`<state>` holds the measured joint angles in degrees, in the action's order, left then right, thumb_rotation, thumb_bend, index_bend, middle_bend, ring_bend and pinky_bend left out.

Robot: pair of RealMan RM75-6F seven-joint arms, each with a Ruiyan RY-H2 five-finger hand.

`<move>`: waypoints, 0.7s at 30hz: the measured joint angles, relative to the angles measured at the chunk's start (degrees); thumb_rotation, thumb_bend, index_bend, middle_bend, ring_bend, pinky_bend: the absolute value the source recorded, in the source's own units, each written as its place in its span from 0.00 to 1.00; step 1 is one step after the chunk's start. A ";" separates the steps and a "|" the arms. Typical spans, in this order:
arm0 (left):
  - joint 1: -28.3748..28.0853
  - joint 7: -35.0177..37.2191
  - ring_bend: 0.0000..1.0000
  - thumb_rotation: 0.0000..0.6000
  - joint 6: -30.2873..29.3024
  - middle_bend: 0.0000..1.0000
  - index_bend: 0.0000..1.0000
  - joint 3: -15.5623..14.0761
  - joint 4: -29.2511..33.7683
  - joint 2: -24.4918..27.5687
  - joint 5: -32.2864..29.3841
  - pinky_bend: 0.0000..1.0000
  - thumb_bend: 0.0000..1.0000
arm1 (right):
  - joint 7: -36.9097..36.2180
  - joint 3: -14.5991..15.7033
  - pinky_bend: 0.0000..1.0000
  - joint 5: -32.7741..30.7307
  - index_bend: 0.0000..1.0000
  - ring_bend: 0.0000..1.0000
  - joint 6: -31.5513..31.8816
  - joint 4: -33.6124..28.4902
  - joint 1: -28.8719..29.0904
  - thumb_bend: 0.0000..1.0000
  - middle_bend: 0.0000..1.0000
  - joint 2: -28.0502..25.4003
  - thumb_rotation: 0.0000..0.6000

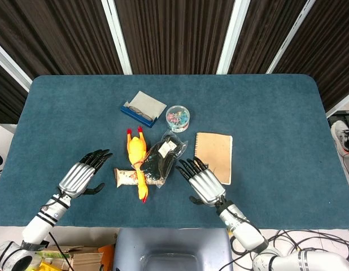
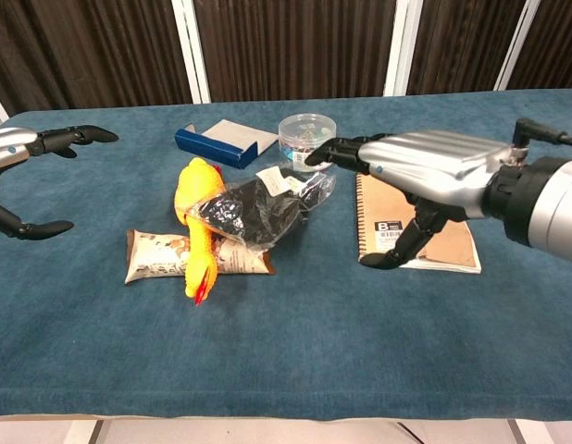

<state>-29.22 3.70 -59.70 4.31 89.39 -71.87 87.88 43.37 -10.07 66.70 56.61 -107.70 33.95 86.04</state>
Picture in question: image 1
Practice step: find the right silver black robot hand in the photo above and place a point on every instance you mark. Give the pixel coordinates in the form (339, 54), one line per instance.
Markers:
(204, 183)

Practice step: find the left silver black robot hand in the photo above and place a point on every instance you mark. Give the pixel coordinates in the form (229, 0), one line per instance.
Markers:
(78, 175)

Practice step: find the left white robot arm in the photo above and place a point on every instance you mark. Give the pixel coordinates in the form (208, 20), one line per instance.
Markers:
(39, 223)

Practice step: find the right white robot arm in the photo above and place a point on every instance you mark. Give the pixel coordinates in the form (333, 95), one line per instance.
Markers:
(265, 245)

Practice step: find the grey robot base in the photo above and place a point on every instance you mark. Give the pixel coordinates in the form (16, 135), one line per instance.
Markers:
(171, 249)

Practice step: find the brown notebook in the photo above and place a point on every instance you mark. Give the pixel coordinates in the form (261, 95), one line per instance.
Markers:
(215, 156)

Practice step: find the blue table cloth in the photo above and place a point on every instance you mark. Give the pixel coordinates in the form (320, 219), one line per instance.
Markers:
(174, 149)

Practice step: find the brown wrapped snack bar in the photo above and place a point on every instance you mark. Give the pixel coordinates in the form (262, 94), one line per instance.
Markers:
(125, 178)

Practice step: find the black item in plastic bag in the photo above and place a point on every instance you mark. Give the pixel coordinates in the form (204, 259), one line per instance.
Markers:
(163, 158)

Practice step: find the yellow rubber chicken toy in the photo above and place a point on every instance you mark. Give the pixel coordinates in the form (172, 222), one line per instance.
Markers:
(137, 158)

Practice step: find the clear round jar of clips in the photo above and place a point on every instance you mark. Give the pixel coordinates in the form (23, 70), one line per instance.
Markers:
(178, 118)

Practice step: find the cardboard box with clutter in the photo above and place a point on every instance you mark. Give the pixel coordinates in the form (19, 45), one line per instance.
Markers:
(70, 258)

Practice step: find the blue box with grey flap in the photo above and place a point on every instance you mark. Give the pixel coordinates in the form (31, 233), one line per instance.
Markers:
(143, 108)

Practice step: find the white sneaker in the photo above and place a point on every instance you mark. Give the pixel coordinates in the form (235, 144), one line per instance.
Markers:
(344, 137)

